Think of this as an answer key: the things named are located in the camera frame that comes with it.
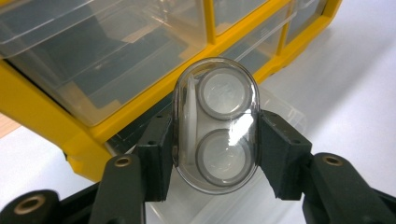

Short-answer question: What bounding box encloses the set of clear drawers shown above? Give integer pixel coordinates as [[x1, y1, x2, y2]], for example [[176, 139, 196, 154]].
[[0, 0, 329, 127]]

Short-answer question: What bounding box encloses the clear oval lens case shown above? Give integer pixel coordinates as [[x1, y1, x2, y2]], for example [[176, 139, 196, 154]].
[[172, 56, 261, 195]]

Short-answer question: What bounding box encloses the yellow black organizer cabinet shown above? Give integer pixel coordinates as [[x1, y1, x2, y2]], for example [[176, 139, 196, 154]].
[[0, 0, 344, 183]]

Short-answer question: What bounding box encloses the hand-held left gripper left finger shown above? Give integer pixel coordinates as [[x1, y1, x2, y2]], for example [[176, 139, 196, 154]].
[[88, 113, 174, 224]]

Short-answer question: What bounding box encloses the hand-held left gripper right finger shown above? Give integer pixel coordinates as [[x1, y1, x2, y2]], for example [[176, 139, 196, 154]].
[[260, 109, 396, 224]]

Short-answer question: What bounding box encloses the clear plastic drawer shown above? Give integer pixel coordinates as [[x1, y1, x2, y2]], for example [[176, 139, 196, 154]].
[[144, 87, 307, 224]]

